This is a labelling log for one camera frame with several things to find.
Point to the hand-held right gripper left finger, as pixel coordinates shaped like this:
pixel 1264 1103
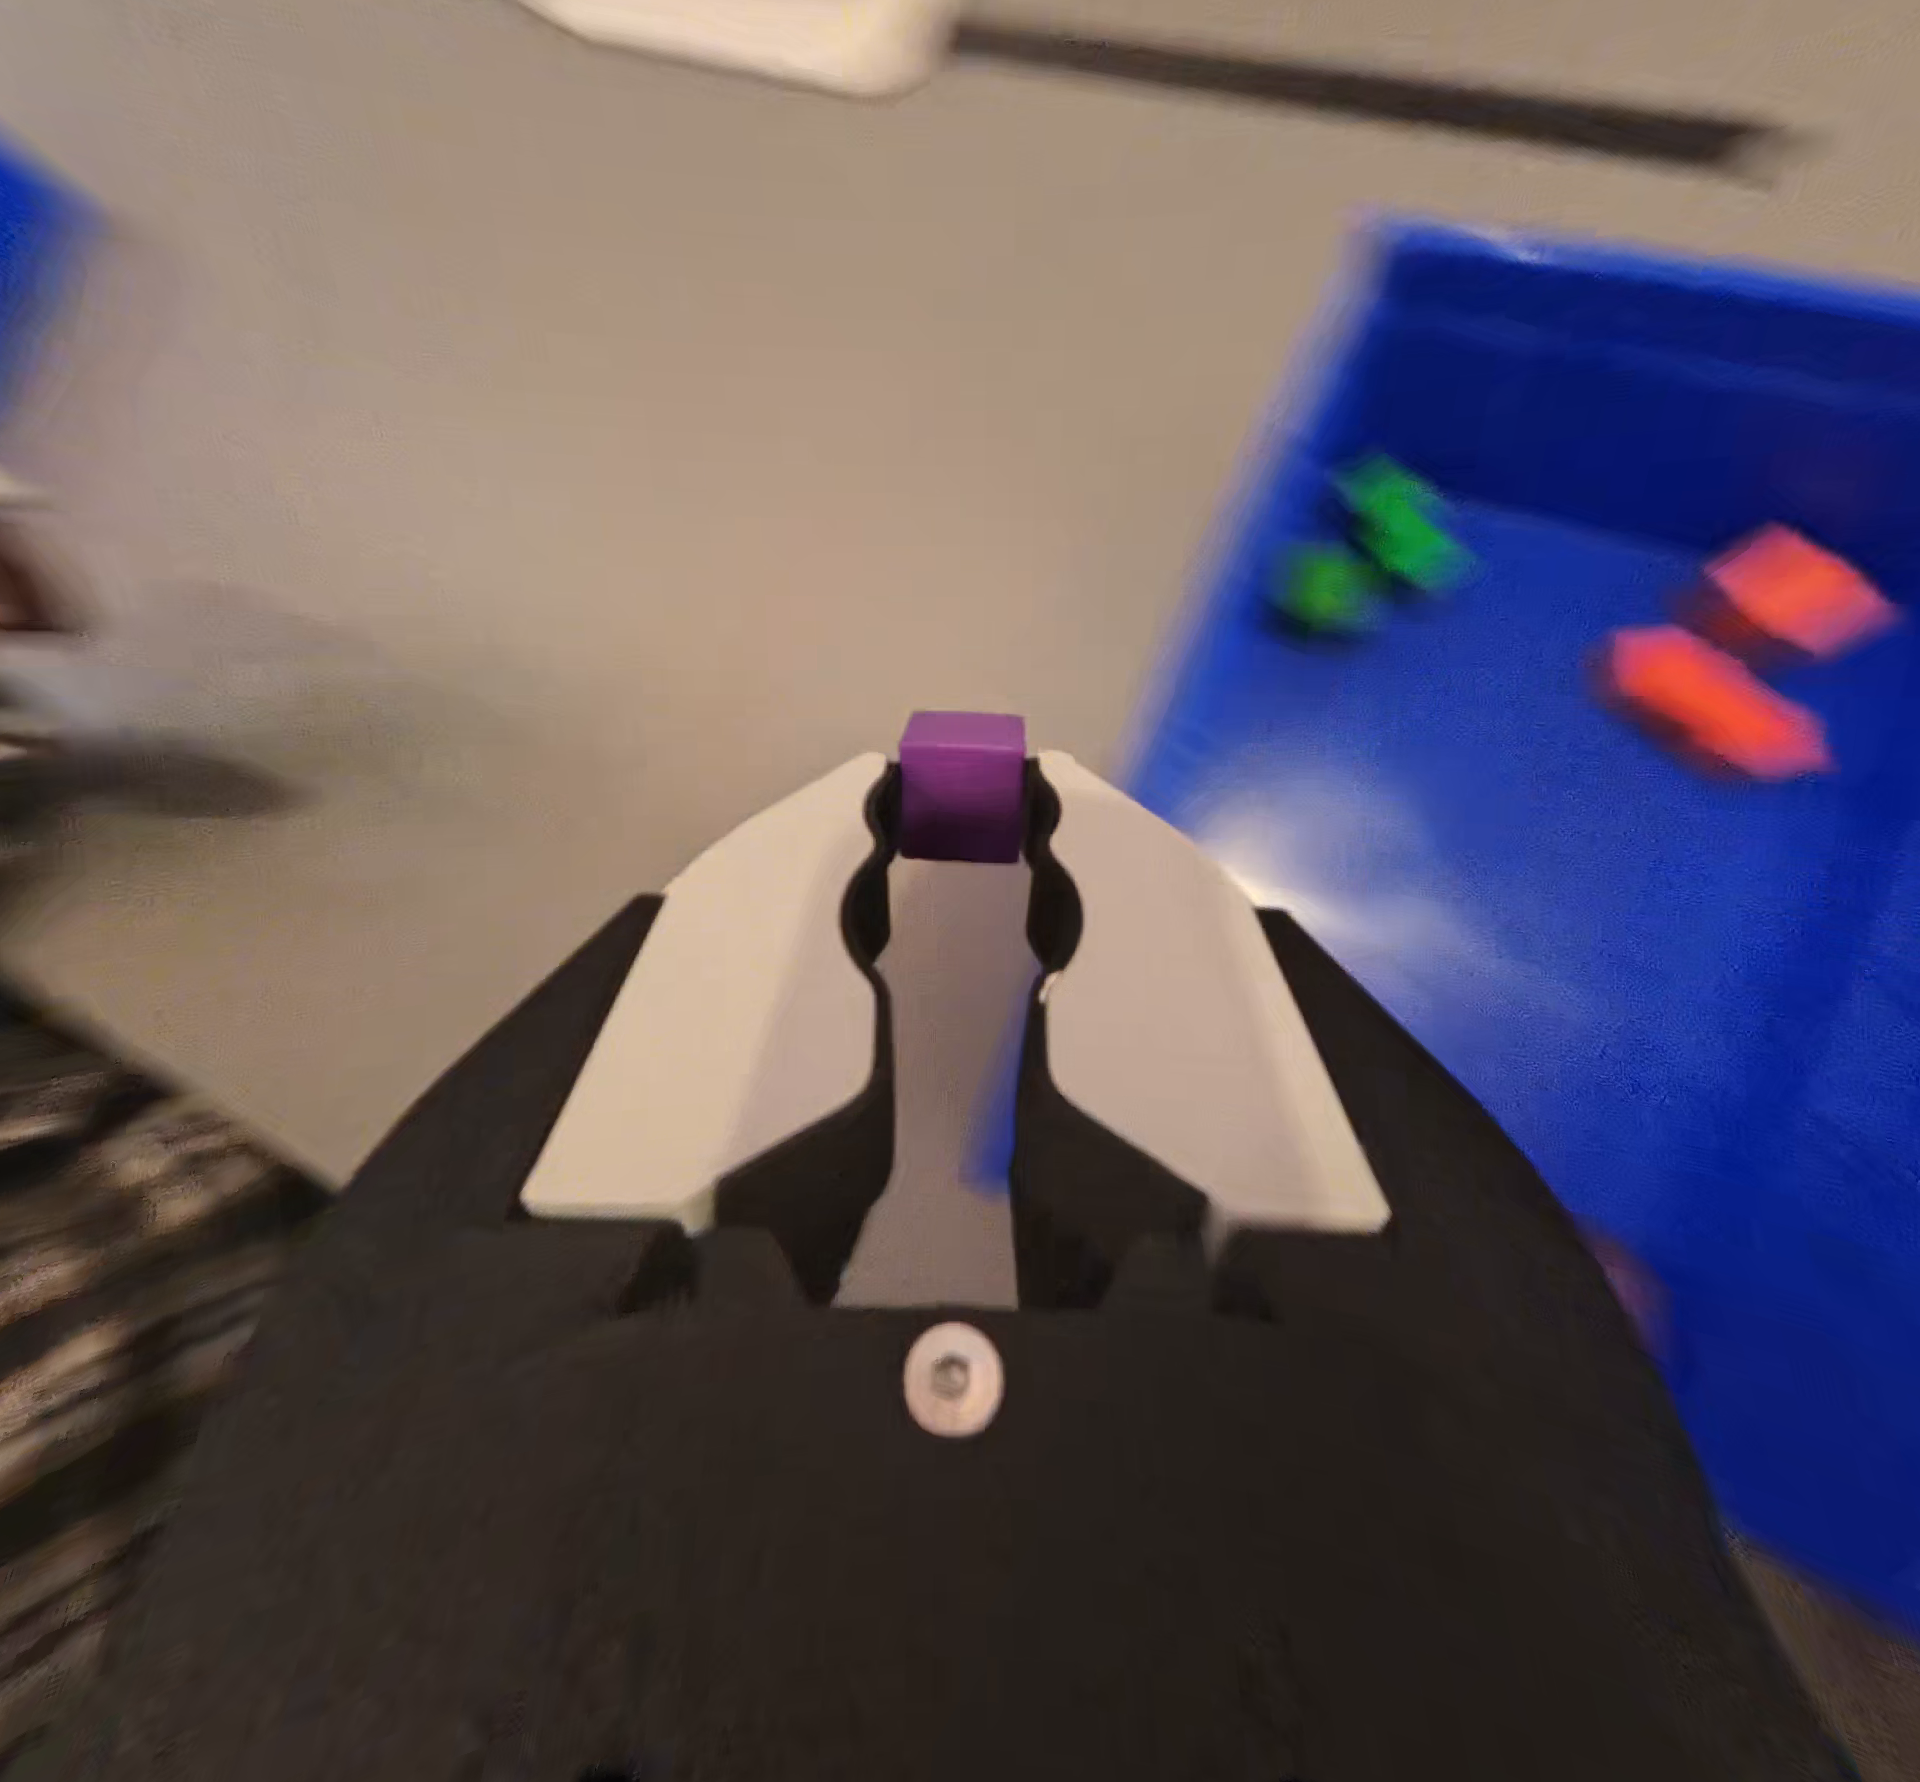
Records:
pixel 722 1032

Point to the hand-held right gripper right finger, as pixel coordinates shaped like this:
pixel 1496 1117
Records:
pixel 1186 1032

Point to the blue plastic bin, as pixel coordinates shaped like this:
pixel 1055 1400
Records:
pixel 1499 985

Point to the green cube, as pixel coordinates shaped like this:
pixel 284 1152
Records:
pixel 1403 528
pixel 1328 588

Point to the orange cube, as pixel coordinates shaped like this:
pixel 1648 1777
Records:
pixel 1794 598
pixel 1710 702

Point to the blue plastic object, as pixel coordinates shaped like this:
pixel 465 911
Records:
pixel 38 268

